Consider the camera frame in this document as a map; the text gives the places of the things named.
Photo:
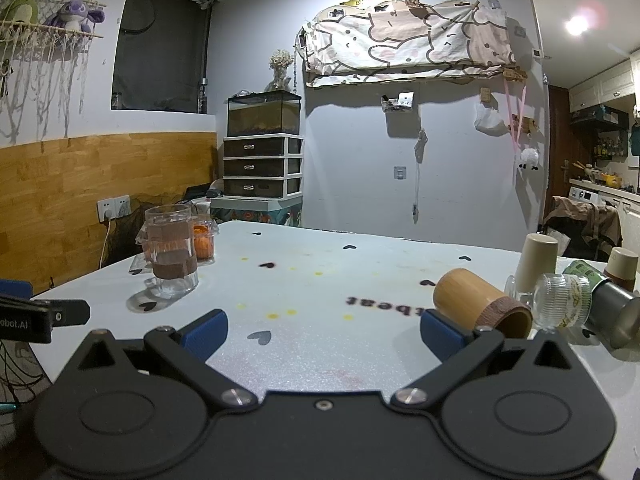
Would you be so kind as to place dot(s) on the clear plastic box orange fruit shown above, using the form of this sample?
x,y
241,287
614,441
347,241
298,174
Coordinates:
x,y
204,241

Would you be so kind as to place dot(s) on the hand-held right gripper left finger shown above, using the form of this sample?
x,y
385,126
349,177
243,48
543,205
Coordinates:
x,y
206,336

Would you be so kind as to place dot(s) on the glass fish tank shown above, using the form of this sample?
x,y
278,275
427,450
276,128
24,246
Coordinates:
x,y
264,115

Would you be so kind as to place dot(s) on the purple plush toy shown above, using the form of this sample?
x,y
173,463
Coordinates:
x,y
74,14

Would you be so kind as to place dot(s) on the macrame hanging net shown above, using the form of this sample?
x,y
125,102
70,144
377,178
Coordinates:
x,y
45,55

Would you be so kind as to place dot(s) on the beige and brown cup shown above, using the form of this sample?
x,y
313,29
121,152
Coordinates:
x,y
624,267

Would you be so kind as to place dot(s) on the green plush toy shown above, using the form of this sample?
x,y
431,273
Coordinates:
x,y
19,16

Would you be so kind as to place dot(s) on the ceiling light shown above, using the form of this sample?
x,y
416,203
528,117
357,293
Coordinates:
x,y
577,25

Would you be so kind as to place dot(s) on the dried flower bouquet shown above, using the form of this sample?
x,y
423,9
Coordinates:
x,y
281,62

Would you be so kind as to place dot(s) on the white washing machine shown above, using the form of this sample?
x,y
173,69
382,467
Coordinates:
x,y
595,197

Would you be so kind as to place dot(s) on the small clear glass cup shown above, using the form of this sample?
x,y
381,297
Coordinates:
x,y
517,291

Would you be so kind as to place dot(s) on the white plastic drawer unit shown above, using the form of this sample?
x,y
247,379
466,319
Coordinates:
x,y
262,165

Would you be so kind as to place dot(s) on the bamboo cup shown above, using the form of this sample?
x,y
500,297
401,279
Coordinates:
x,y
470,295

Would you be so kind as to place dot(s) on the white heart print tablecloth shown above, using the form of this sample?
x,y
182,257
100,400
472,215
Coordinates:
x,y
320,290

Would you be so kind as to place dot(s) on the green printed paper cup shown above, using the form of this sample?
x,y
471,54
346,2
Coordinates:
x,y
586,274

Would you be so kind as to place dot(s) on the glass cup with brown sleeve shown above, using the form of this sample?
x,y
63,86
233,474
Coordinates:
x,y
171,250

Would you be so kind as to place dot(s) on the yellow pot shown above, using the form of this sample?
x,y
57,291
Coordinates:
x,y
610,179

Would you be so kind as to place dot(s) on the white kitchen cabinets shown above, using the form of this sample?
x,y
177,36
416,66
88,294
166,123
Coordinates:
x,y
600,87

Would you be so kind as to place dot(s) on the cartoon printed cloth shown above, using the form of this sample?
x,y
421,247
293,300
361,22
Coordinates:
x,y
400,40

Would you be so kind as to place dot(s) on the grey metal cup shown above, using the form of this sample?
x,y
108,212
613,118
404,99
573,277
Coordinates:
x,y
612,310

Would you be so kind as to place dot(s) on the clear ribbed glass cup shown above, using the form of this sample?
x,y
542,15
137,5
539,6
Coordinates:
x,y
560,302

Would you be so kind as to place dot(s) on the black mesh bag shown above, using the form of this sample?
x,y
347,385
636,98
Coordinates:
x,y
128,235

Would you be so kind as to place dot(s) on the white hanging bag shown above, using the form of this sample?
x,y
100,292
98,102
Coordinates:
x,y
490,120

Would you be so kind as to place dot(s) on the kitchen spice shelf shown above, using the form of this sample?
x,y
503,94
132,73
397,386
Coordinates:
x,y
610,146

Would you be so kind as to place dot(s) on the pink ribbon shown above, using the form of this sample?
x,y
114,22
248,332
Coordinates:
x,y
517,120

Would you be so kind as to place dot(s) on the chair with brown clothing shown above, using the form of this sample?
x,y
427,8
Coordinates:
x,y
585,225

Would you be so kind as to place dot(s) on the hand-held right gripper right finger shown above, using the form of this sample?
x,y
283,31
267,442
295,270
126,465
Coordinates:
x,y
443,338

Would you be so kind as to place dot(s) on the brown door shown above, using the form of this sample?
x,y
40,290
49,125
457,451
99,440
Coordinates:
x,y
558,140

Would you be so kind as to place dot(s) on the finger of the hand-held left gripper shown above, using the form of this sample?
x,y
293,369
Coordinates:
x,y
70,313
15,290

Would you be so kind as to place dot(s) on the white wall socket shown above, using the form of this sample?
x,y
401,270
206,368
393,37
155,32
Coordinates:
x,y
114,207

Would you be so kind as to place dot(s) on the white plush sheep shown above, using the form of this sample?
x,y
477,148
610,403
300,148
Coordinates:
x,y
529,158

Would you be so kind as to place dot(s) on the dark window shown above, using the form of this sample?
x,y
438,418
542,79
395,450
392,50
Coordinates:
x,y
160,45

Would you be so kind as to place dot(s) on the printed covered cabinet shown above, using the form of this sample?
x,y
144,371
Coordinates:
x,y
255,210

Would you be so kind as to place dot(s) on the small wall shelf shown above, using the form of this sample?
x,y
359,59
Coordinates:
x,y
398,102

